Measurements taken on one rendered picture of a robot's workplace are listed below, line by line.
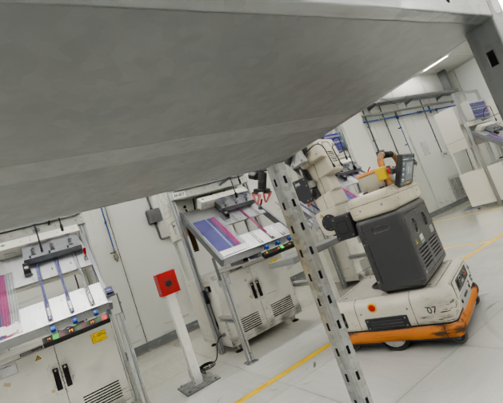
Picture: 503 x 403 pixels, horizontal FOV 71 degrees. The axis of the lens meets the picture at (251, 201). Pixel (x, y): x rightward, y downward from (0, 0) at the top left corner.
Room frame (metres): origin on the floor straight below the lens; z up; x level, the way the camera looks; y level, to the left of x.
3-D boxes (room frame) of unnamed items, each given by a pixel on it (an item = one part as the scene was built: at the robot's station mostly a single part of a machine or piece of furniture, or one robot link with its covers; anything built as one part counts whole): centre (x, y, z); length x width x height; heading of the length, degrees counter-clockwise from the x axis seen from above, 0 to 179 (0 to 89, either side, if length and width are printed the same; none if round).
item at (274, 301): (3.21, 0.37, 0.31); 0.70 x 0.65 x 0.62; 121
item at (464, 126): (5.82, -3.90, 0.95); 1.36 x 0.82 x 1.90; 31
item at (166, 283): (2.44, 0.74, 0.39); 0.24 x 0.24 x 0.78; 31
